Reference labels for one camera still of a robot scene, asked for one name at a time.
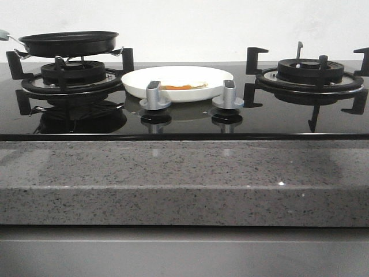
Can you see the fried egg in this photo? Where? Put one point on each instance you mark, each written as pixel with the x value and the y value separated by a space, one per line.
pixel 198 85

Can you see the white ceramic plate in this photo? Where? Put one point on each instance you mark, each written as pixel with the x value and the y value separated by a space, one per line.
pixel 135 82

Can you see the black frying pan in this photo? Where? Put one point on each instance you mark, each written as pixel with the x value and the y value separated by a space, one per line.
pixel 67 44

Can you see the left silver stove knob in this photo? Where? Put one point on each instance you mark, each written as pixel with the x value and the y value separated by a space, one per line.
pixel 154 101

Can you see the silver stove knob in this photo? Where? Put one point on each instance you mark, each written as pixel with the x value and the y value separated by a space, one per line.
pixel 228 100
pixel 154 101

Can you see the right silver stove knob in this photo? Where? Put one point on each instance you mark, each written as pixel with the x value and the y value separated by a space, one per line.
pixel 228 100

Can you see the black glass gas cooktop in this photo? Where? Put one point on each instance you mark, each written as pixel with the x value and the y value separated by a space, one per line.
pixel 118 116

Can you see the left black gas burner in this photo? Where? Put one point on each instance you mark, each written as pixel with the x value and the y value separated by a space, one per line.
pixel 75 73

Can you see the black gas burner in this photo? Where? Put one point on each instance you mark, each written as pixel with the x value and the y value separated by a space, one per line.
pixel 307 71
pixel 75 73

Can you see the right black gas burner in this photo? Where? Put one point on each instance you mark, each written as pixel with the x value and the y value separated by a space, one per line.
pixel 307 71

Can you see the right black pan support grate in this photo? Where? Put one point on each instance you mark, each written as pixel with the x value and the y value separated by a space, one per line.
pixel 316 95

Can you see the black pan support grate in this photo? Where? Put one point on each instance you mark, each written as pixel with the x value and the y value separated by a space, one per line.
pixel 71 95
pixel 316 95

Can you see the left black pan support grate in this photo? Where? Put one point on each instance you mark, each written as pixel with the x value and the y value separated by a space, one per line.
pixel 71 95

